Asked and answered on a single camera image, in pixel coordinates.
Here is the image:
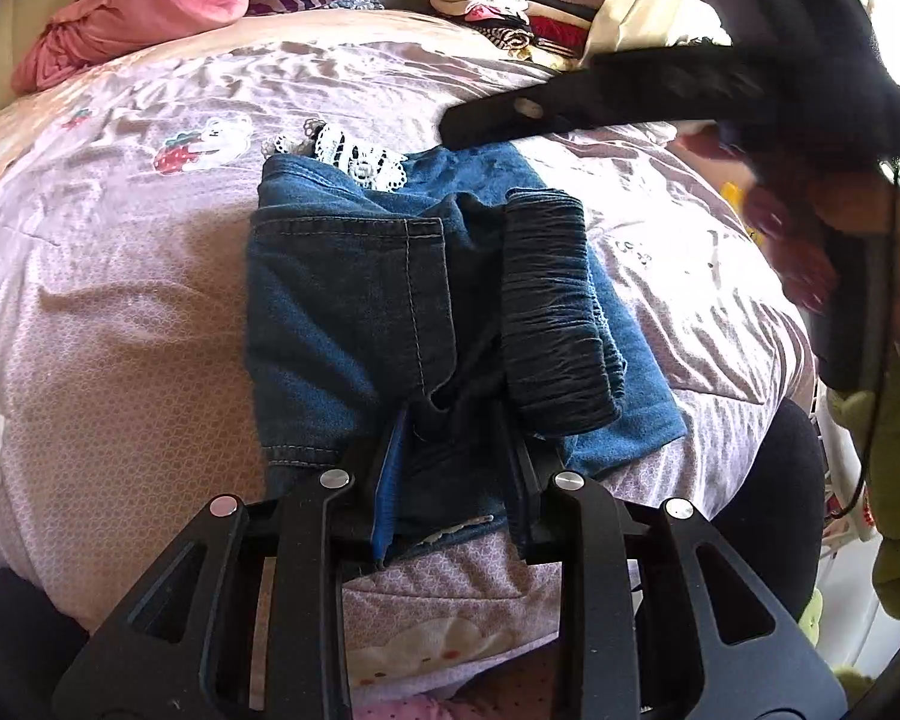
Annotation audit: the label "blue denim pants lace trim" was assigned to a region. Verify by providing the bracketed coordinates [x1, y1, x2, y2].
[245, 143, 686, 564]

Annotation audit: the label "right hand red nails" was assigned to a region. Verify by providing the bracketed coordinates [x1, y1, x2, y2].
[677, 127, 900, 350]

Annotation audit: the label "stack of folded clothes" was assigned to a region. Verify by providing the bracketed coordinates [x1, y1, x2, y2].
[429, 0, 605, 71]

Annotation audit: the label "cream curtain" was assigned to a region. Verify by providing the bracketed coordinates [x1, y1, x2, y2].
[582, 0, 730, 65]

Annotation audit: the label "yellow paper sheet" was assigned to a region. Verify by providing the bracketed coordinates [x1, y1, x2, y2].
[718, 181, 749, 227]

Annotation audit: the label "pink printed duvet cover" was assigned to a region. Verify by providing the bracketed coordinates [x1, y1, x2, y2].
[0, 35, 820, 706]

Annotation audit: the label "pink crumpled blanket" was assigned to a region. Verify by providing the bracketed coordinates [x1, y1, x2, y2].
[11, 0, 248, 94]

